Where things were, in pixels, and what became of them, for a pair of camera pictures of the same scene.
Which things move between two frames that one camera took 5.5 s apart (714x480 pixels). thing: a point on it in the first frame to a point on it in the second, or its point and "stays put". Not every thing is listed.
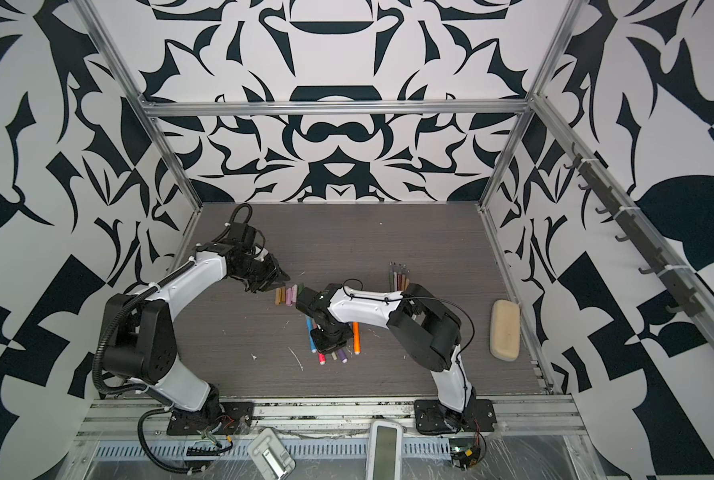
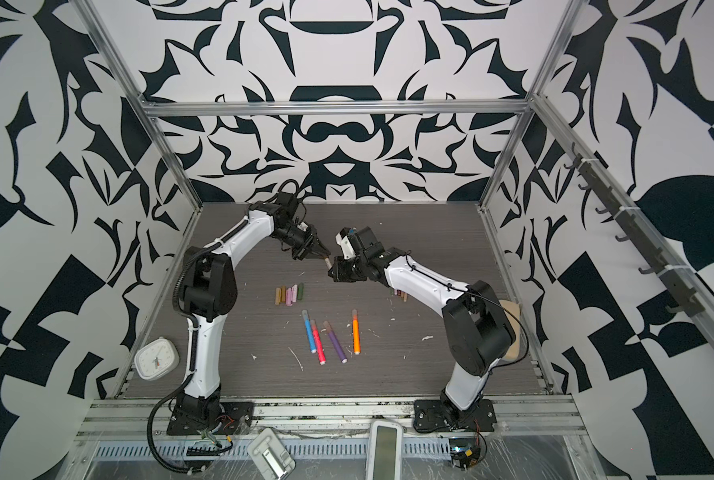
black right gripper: (323, 347) to (340, 266)
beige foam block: (505, 330) stays put
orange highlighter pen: (357, 337) stays put
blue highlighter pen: (309, 325) stays put
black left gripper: (274, 274) to (314, 243)
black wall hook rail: (683, 298) stays put
